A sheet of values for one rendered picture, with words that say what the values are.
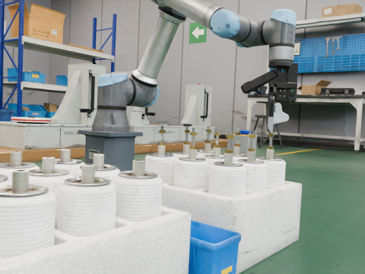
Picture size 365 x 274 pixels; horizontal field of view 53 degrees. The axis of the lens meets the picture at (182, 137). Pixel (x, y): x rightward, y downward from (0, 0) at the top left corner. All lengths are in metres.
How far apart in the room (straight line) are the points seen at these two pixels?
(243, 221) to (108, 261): 0.40
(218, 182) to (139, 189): 0.30
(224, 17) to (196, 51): 6.17
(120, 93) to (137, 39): 6.86
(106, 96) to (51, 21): 5.00
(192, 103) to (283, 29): 3.65
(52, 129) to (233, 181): 2.27
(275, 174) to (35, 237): 0.76
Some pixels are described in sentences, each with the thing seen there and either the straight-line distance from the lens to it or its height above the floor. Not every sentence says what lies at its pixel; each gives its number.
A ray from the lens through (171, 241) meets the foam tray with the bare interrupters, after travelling 0.71.
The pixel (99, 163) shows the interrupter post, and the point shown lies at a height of 0.26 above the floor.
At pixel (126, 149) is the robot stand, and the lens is 1.46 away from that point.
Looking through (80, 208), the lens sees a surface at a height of 0.22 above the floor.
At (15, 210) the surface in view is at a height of 0.24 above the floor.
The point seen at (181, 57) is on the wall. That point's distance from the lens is 7.44.
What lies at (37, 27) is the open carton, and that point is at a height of 1.63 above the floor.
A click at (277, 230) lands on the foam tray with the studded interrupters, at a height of 0.07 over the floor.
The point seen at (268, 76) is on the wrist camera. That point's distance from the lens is 1.15.
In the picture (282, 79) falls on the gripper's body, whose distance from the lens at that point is 1.15.
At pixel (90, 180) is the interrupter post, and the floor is 0.26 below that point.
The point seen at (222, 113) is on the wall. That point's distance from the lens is 6.80.
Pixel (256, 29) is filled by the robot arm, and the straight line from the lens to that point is 1.19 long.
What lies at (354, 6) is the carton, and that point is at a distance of 5.83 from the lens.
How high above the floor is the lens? 0.37
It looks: 3 degrees down
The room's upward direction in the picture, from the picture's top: 3 degrees clockwise
